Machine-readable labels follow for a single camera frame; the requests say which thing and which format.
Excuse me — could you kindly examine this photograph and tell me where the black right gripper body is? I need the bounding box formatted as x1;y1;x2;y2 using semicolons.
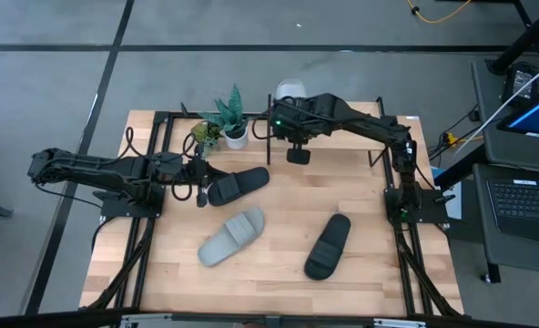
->
269;95;319;142

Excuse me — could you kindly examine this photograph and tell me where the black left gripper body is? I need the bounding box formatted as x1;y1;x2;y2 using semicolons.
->
178;157;209;209

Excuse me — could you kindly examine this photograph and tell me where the black slide sandal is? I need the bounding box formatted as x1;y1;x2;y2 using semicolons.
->
303;213;351;282
207;166;270;207

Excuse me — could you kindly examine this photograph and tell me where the grey slide sandal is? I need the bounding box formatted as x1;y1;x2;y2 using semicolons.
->
275;77;308;100
198;207;266;268

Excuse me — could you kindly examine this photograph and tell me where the wooden shelf with black posts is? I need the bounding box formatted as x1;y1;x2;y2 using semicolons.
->
267;94;387;168

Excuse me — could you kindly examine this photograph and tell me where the trailing succulent plant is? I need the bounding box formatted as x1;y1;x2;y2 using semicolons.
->
189;118;223;160

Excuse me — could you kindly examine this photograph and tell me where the snake plant in white pot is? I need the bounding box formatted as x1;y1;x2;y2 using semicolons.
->
198;84;252;150

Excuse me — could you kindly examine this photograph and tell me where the black front crossbar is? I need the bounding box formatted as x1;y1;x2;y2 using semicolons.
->
0;309;539;328

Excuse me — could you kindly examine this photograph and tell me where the black power adapter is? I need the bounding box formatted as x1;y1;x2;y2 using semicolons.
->
501;62;539;104

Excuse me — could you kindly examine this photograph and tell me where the black desk leg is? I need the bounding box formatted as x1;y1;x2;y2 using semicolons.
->
485;0;539;77

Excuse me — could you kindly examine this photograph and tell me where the black laptop keyboard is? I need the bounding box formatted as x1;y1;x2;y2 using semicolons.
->
484;176;539;245

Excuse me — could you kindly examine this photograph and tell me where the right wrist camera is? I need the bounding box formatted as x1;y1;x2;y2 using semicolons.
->
286;141;312;166

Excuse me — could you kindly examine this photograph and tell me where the black aluminium frame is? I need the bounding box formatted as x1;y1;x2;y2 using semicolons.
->
80;108;270;315
377;113;463;318

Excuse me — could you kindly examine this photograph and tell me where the yellow plug with black cables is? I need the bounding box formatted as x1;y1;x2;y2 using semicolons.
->
427;105;484;160

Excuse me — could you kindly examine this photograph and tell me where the yellow floor cable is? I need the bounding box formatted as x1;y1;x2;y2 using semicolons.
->
405;0;473;25

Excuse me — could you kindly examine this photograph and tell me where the white cable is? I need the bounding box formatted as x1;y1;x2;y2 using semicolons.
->
454;54;539;152

